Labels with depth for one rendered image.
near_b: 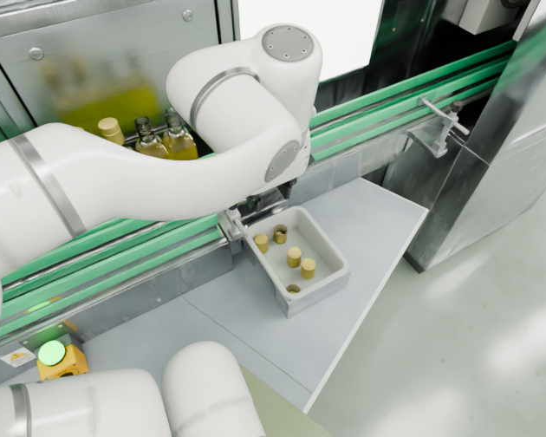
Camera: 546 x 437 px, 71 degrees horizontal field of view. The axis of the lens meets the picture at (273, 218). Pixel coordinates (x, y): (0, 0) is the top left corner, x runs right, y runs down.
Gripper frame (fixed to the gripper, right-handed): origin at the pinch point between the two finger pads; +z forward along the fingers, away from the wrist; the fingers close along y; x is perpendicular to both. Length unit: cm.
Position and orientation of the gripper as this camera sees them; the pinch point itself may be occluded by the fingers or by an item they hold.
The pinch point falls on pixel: (269, 193)
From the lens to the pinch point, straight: 62.1
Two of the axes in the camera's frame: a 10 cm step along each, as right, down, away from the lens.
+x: 4.8, 8.0, -3.6
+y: -8.8, 4.0, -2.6
